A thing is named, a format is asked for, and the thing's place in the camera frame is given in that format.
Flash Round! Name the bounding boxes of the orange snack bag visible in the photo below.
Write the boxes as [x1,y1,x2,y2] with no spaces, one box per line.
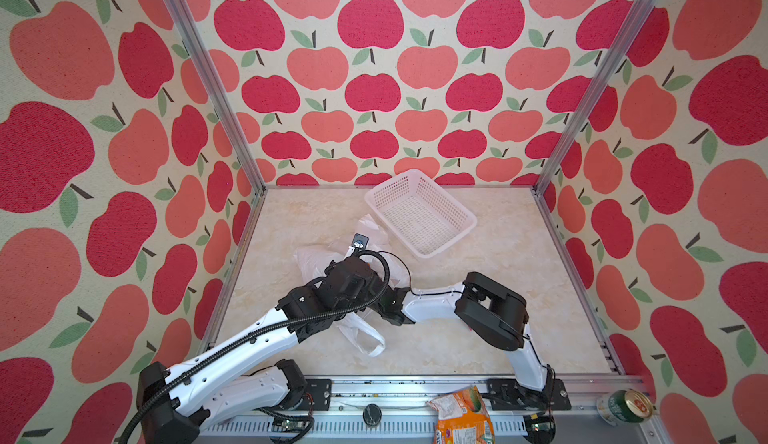
[427,386,495,444]

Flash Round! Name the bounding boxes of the aluminium frame post left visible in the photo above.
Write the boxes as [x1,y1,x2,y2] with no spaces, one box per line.
[163,0,266,199]

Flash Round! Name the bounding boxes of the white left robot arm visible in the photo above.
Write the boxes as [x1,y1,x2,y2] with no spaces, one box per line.
[118,250,394,443]

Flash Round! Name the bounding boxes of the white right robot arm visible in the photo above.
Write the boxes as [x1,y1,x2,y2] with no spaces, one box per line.
[372,272,557,411]

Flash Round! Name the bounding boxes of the aluminium frame post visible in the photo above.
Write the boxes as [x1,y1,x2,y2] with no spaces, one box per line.
[163,0,266,199]
[532,0,658,198]

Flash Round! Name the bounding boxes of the black round knob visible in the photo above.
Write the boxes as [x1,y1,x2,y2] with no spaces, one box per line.
[362,403,383,428]

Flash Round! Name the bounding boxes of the aluminium front rail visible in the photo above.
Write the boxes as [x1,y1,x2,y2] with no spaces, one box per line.
[191,375,671,443]

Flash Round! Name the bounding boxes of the white plastic mesh basket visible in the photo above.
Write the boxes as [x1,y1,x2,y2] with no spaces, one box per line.
[365,169,477,260]

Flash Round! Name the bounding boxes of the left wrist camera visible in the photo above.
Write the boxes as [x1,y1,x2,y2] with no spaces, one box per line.
[350,233,369,253]

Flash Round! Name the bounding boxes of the white plastic bag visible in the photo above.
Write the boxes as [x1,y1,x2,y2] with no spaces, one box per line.
[293,214,391,357]

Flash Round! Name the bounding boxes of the green drink can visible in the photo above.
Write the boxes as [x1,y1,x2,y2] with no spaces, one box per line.
[596,389,654,426]

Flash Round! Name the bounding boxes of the aluminium frame post right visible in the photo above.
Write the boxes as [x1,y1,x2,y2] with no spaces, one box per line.
[532,0,658,198]

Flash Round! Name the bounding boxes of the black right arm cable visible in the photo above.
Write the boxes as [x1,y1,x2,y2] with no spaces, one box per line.
[377,250,541,385]

